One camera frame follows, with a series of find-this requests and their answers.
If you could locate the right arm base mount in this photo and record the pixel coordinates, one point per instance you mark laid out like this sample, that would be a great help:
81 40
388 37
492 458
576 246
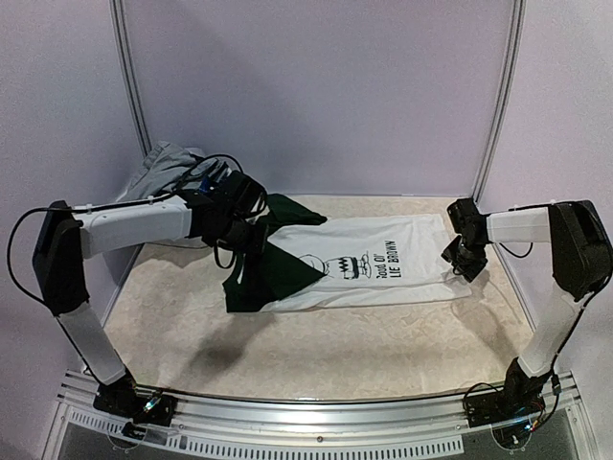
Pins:
503 412

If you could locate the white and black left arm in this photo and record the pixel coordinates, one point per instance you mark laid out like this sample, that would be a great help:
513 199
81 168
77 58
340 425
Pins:
71 236

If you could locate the right aluminium corner post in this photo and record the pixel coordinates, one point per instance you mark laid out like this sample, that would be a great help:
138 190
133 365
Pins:
502 98

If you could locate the left aluminium corner post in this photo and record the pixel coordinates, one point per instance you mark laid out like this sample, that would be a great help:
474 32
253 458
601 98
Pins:
127 67

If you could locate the white and green raglan shirt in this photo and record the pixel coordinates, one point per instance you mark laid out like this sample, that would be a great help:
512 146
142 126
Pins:
311 262

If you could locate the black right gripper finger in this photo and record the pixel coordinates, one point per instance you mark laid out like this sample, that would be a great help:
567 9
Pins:
469 270
451 252

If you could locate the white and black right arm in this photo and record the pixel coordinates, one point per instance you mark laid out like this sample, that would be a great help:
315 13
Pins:
581 255

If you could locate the aluminium corner post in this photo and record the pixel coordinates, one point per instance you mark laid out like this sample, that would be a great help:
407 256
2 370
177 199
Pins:
127 67
502 98

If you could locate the grey garment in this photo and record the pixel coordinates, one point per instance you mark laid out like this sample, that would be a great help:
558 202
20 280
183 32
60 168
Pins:
166 166

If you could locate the blue plaid garment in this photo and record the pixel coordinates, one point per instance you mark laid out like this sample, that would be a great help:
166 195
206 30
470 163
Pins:
207 186

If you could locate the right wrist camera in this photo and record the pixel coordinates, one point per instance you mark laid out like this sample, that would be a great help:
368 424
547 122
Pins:
464 214

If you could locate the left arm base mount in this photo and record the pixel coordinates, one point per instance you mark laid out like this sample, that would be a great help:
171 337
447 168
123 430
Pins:
121 399

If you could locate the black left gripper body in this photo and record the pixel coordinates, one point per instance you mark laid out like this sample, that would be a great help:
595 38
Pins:
236 238

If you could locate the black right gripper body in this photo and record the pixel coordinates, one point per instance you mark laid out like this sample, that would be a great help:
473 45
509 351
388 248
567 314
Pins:
465 261

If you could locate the aluminium front rail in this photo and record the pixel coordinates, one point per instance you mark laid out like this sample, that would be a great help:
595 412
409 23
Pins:
207 427

